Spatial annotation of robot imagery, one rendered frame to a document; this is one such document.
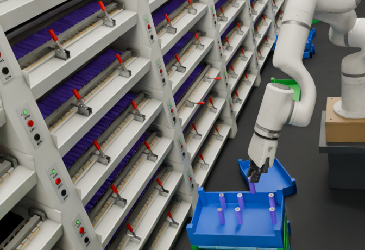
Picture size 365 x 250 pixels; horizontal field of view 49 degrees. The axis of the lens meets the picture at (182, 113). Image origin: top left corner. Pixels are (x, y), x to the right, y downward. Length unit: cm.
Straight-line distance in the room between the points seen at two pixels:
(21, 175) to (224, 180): 135
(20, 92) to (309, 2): 87
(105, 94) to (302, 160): 129
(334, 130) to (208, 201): 71
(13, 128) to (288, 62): 79
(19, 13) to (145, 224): 96
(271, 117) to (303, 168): 105
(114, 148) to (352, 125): 105
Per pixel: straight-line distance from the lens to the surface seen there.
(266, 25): 349
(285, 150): 239
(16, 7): 110
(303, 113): 124
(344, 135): 193
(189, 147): 202
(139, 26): 157
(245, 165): 227
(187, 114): 192
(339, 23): 161
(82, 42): 132
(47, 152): 115
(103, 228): 143
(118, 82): 145
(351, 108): 193
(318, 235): 191
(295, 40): 127
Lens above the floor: 141
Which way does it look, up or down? 28 degrees down
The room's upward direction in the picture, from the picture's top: 15 degrees counter-clockwise
